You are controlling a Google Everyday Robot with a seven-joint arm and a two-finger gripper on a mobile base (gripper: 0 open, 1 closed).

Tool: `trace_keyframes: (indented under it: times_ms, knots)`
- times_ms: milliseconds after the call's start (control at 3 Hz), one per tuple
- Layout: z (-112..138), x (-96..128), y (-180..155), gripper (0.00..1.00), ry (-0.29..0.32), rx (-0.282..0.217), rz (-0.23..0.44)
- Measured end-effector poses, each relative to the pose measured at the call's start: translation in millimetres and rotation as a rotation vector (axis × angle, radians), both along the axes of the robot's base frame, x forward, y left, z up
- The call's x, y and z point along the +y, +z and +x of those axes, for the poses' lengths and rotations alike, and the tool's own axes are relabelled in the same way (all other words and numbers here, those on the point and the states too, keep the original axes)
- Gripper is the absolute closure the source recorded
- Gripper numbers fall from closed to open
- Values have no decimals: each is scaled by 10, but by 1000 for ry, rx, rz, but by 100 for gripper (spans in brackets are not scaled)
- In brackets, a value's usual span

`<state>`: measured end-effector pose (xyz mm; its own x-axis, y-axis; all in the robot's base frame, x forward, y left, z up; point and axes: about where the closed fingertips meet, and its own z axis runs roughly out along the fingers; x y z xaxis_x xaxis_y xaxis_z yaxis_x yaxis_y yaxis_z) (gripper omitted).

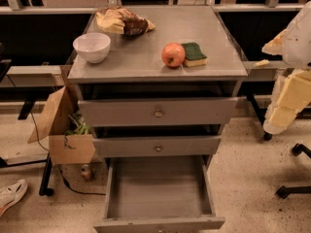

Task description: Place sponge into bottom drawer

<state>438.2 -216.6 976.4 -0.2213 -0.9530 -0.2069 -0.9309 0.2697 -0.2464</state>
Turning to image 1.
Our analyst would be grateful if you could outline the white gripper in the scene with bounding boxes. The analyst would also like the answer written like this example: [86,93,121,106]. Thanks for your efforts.
[263,70,311,134]

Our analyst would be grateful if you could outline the green items in box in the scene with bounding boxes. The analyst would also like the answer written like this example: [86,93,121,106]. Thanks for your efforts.
[64,112,89,135]

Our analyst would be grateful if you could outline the grey drawer cabinet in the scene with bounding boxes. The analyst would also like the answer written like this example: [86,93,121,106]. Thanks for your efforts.
[67,5,249,167]

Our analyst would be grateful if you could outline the black table leg left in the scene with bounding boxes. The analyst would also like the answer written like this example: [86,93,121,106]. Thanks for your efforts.
[39,155,53,196]

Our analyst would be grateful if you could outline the small yellow foam scrap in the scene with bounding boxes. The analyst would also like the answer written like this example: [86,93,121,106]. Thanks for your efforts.
[254,59,269,67]

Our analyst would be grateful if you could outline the green yellow sponge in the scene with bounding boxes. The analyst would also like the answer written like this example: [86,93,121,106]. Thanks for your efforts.
[182,42,207,67]

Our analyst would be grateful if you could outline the cardboard box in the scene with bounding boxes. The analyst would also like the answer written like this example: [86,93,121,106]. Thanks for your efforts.
[28,87,95,164]

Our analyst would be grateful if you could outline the black table leg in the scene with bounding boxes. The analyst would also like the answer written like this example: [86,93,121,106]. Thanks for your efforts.
[247,94,272,141]
[39,155,53,196]

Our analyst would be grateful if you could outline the crumpled chip bag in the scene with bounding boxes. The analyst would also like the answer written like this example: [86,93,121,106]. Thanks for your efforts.
[95,7,156,36]

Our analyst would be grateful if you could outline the black floor cable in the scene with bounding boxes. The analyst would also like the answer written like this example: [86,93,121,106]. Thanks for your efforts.
[6,75,107,196]

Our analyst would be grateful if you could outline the black office chair base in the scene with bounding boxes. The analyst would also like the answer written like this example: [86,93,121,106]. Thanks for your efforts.
[275,143,311,200]

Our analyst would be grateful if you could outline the red apple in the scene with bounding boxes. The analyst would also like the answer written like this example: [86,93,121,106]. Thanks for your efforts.
[161,43,186,68]

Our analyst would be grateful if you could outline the small can on floor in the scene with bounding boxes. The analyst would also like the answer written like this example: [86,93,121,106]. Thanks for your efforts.
[81,164,94,181]

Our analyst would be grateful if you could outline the grey open bottom drawer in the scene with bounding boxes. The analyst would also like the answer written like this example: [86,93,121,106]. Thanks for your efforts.
[94,155,225,233]

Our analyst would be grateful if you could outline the grey middle drawer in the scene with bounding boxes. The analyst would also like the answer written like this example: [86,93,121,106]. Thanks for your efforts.
[93,136,221,157]

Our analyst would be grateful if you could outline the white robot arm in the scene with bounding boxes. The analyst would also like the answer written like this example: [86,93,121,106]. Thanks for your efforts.
[261,2,311,134]

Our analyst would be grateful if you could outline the white sneaker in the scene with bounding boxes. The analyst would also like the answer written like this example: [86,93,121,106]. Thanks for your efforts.
[0,179,28,217]

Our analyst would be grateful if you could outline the grey top drawer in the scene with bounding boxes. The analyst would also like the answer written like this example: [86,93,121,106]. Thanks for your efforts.
[79,98,237,127]

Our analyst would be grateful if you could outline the white ceramic bowl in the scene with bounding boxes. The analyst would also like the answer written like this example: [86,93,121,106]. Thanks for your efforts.
[73,32,111,63]

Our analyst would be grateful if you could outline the black table leg right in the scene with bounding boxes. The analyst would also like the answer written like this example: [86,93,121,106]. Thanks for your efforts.
[247,94,272,141]

